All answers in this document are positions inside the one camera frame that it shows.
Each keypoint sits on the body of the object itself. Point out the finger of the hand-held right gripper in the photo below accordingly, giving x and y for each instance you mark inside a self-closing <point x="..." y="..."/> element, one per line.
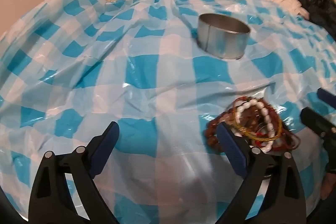
<point x="326" y="96"/>
<point x="315" y="120"/>

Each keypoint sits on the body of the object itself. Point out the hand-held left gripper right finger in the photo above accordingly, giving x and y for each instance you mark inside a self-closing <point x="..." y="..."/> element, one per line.
<point x="233" y="150"/>

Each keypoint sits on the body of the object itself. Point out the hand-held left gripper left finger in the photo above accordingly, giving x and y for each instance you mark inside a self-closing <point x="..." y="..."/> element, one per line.
<point x="103" y="148"/>

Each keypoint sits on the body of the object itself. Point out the round metal tin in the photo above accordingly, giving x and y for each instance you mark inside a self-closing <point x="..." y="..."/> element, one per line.
<point x="220" y="40"/>

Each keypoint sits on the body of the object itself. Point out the blue checkered plastic sheet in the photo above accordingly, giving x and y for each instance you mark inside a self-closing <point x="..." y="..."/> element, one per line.
<point x="131" y="82"/>

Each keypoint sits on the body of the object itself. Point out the dark cloth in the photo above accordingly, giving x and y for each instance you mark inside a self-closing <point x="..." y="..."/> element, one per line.
<point x="320" y="11"/>

